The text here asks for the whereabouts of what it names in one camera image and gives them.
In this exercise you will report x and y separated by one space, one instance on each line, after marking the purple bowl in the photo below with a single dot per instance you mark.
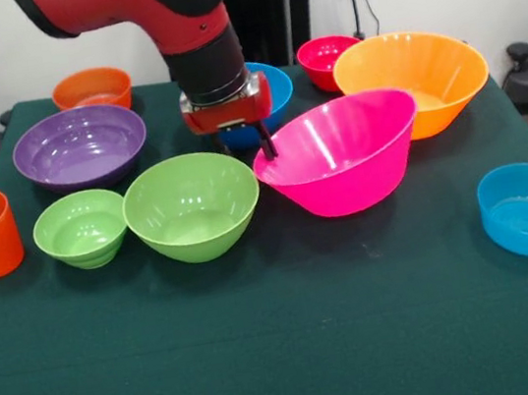
80 150

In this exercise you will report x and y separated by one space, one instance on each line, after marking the small green bowl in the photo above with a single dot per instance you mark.
77 230

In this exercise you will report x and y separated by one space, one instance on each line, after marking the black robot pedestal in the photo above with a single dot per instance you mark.
265 8

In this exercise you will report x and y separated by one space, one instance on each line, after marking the large pink bowl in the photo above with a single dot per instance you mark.
341 181

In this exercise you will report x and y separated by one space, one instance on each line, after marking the small pink-red bowl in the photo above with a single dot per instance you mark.
322 57

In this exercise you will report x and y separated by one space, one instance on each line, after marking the dark green tablecloth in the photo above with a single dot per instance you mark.
215 339

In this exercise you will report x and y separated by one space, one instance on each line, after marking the medium green bowl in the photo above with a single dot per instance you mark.
190 203

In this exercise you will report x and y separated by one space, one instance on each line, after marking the medium blue bowl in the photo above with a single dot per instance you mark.
280 88

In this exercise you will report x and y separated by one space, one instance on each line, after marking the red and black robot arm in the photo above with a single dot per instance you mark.
115 1

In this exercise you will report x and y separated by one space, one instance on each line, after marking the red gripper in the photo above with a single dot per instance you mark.
231 113

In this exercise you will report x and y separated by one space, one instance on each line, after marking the small orange bowl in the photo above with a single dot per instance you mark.
93 84

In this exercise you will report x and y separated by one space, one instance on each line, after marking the large orange bowl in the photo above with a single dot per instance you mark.
423 64

